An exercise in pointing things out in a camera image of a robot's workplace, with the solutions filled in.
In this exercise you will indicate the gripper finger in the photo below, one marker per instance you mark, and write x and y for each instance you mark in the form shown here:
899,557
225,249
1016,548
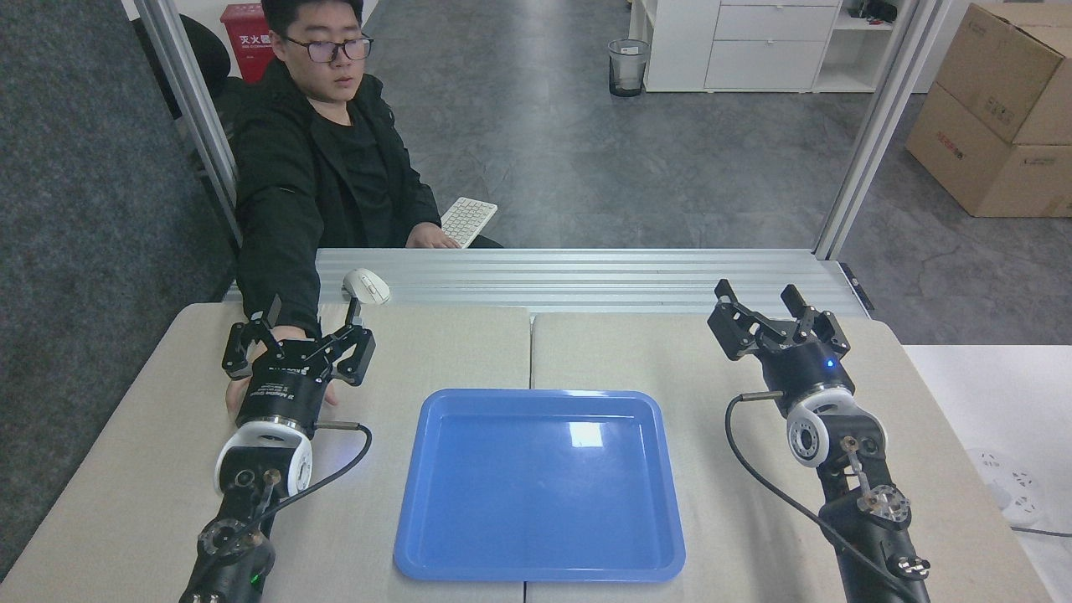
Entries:
825,328
243,347
356,352
737,331

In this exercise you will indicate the person's right hand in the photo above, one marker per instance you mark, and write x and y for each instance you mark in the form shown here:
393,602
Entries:
291,333

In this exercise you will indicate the small cardboard box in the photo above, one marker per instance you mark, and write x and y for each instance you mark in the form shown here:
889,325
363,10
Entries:
1005,67

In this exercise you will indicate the white keyboard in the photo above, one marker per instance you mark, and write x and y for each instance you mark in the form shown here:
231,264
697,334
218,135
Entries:
469,219

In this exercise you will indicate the black glasses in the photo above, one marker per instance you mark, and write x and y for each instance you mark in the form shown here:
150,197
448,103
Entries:
322,50

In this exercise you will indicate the red fire extinguisher box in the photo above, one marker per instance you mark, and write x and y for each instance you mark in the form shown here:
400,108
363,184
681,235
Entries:
243,42

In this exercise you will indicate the white drawer cabinet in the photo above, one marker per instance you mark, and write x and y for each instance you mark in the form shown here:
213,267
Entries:
758,50

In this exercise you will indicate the white power strip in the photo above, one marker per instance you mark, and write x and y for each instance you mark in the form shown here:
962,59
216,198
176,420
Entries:
1009,486

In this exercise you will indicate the white computer mouse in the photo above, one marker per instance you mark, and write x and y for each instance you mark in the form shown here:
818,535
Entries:
366,286

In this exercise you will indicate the large cardboard box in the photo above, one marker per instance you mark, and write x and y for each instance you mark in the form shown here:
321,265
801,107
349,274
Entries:
971,163

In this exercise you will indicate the black device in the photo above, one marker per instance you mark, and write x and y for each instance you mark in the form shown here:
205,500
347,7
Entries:
875,10

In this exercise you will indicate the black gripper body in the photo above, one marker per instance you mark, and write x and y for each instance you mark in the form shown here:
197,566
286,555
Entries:
808,364
280,389

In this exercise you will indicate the grey mesh trash bin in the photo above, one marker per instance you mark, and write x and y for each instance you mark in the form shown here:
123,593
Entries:
628,67

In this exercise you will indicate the silver aluminium post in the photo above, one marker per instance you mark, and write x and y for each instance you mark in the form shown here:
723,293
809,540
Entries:
188,92
879,126

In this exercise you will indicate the person's left hand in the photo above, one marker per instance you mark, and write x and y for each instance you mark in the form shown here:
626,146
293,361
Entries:
431,238

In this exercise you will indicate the blue plastic tray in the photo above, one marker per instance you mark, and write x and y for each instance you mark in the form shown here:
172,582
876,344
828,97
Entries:
536,502

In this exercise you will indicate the person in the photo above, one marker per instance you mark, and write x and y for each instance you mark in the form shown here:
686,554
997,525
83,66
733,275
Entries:
285,184

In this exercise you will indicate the black office chair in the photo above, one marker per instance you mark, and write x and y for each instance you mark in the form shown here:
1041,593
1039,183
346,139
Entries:
205,59

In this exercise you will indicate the silver aluminium rail table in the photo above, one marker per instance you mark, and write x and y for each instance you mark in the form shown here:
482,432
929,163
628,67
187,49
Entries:
586,280

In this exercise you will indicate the white side table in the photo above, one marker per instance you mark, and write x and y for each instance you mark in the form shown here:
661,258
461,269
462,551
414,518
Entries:
988,394

